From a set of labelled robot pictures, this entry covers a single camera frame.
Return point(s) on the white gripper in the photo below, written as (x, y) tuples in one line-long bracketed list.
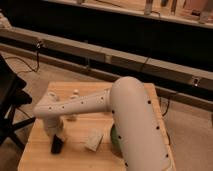
[(59, 133)]

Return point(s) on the black rectangular eraser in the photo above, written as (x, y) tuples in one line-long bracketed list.
[(57, 145)]

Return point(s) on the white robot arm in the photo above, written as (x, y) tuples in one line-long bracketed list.
[(138, 130)]

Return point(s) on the green ceramic bowl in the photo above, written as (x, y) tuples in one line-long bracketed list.
[(114, 139)]

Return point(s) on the white plastic bottle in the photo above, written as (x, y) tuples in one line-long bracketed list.
[(75, 94)]

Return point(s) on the wooden table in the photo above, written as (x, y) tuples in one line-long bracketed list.
[(74, 156)]

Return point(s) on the black office chair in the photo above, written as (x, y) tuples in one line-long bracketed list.
[(12, 96)]

